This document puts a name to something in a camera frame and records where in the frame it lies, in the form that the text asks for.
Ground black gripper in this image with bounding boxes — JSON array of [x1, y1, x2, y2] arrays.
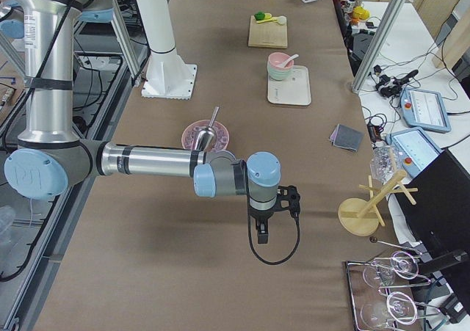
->
[[247, 185, 300, 244]]

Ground small pink bowl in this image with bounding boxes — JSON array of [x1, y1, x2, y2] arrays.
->
[[267, 52, 294, 70]]

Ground white ceramic spoon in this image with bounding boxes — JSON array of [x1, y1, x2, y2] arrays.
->
[[277, 54, 299, 68]]

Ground large pink ice bowl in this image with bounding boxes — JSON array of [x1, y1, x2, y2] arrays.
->
[[181, 120, 229, 152]]

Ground wooden mug tree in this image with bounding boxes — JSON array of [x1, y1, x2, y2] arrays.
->
[[337, 149, 419, 236]]

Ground metal ice scoop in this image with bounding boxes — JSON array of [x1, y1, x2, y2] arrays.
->
[[193, 106, 220, 151]]

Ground grey folded cloth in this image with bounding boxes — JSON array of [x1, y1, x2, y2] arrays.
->
[[329, 124, 364, 152]]

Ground wine glass rack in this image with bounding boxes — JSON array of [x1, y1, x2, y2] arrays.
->
[[344, 236, 450, 330]]

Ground white rabbit tray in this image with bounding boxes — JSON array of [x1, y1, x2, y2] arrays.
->
[[267, 65, 311, 106]]

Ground black power adapter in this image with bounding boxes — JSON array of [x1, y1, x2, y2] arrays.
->
[[366, 122, 383, 143]]

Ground stacked green bowls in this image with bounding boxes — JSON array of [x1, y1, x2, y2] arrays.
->
[[267, 65, 292, 81]]

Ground blue teach pendant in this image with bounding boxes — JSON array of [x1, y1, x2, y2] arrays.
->
[[400, 87, 452, 133], [387, 127, 442, 178]]

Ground black monitor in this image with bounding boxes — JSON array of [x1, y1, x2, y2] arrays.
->
[[396, 150, 469, 310]]

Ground wooden cutting board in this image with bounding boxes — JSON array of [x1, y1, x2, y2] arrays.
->
[[247, 15, 288, 48]]

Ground white toy bun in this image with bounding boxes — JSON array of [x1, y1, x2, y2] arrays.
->
[[277, 15, 287, 25]]

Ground yellow plastic knife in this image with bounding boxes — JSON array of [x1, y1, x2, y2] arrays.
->
[[256, 17, 278, 23]]

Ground green lime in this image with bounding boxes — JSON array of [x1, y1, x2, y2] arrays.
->
[[254, 12, 264, 21]]

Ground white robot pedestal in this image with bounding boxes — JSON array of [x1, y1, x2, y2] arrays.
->
[[137, 0, 197, 100]]

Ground aluminium frame post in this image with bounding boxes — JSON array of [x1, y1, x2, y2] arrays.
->
[[351, 0, 406, 94]]

